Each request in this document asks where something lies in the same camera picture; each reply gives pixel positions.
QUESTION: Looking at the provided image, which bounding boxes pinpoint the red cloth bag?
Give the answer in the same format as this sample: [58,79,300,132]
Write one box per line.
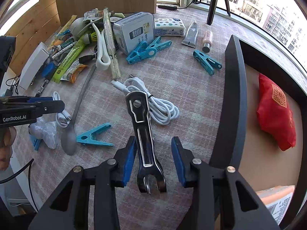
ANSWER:
[256,73,296,151]

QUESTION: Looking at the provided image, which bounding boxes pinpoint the thin black cable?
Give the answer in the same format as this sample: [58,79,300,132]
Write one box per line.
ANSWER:
[4,75,21,95]

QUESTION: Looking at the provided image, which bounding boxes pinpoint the long white USB cable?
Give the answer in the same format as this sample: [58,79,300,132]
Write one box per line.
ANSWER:
[110,74,180,126]

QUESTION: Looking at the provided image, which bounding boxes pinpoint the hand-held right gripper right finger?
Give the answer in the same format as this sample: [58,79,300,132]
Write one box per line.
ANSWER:
[171,136,280,230]

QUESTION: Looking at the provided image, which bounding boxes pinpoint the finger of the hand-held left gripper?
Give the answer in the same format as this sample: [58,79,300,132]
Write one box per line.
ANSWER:
[0,96,54,106]
[24,100,66,120]

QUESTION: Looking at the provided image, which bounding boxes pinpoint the black metal bottle opener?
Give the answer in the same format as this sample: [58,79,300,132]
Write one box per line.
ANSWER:
[125,90,167,194]

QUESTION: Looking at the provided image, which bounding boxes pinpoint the chopsticks in paper wrapper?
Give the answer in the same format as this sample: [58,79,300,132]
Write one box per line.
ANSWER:
[103,8,121,79]

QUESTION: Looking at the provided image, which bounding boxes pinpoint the small pink bottle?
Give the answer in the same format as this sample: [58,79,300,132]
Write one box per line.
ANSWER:
[202,31,213,53]

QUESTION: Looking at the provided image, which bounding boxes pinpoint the silver cream tube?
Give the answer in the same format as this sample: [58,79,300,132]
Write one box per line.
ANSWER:
[182,21,199,47]

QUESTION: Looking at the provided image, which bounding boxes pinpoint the blue round tape measure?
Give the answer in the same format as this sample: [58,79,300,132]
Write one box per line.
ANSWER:
[41,62,58,78]

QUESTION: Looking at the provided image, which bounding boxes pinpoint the person's left hand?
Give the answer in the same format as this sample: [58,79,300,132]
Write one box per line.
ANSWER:
[0,126,18,171]

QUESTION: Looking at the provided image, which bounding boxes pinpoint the grey metal spoon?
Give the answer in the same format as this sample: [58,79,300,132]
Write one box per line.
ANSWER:
[61,64,97,156]

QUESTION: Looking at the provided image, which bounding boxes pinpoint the green lip balm tube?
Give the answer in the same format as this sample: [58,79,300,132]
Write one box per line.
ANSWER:
[56,38,75,51]

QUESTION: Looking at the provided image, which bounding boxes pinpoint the white patterned lip balm tube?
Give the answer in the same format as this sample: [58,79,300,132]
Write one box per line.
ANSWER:
[51,44,77,59]

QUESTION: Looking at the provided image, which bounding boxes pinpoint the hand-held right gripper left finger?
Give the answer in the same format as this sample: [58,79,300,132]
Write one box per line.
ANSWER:
[28,136,138,230]

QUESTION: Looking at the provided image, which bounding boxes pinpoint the white cardboard box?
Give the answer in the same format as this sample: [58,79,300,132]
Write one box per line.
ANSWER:
[19,42,50,90]

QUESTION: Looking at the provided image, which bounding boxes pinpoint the crumpled white paper packet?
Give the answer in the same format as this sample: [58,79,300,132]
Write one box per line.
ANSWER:
[84,8,104,21]

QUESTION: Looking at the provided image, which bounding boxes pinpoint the orange and white box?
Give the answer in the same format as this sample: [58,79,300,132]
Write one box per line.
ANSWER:
[255,185,295,226]

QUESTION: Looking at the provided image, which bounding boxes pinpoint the patterned white tissue pack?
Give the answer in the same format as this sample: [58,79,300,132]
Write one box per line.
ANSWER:
[153,18,186,37]

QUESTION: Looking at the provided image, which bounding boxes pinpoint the black pen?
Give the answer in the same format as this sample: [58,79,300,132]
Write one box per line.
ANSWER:
[35,75,52,97]

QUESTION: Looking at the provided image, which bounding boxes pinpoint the white roller massager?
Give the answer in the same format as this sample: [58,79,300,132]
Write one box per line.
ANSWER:
[91,21,112,71]

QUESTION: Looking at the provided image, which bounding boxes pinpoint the light wooden plank panel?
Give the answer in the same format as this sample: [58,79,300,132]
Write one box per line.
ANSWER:
[5,0,61,71]

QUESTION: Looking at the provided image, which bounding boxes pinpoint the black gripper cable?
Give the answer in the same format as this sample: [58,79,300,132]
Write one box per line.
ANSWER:
[0,159,39,212]

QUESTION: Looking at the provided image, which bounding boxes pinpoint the apartment buildings outside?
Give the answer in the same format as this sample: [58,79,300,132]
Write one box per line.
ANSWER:
[157,0,307,53]

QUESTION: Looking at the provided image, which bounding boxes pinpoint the black storage tray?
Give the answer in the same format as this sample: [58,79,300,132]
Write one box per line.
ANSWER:
[209,35,307,230]

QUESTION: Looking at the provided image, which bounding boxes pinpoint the short white USB cable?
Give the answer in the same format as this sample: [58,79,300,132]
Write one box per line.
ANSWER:
[53,91,72,127]

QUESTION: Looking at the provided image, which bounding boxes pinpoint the orange snack packet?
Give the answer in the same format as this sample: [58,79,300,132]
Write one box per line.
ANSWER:
[60,61,87,83]

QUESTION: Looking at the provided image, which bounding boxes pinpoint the long yellow packet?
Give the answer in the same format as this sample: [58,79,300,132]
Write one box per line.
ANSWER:
[49,15,78,47]

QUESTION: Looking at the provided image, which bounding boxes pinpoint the silver tin box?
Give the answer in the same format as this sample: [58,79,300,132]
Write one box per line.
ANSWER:
[113,12,155,55]

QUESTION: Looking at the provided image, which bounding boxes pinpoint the black wet wipes pack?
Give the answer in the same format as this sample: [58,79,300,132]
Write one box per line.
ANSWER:
[109,12,126,25]

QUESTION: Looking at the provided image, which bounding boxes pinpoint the clear plastic item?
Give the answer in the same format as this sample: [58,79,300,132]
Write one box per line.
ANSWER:
[28,116,58,149]

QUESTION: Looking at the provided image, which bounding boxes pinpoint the yellow-green shuttlecock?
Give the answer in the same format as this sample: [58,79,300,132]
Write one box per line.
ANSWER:
[83,27,103,45]

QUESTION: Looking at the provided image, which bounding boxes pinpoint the black tripod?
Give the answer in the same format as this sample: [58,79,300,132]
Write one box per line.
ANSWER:
[193,0,231,25]

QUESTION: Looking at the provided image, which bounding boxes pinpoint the green snack packet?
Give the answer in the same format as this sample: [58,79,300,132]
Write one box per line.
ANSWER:
[51,41,87,84]

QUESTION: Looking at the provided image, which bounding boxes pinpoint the white round device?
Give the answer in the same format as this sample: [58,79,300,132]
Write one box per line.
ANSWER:
[70,17,88,36]

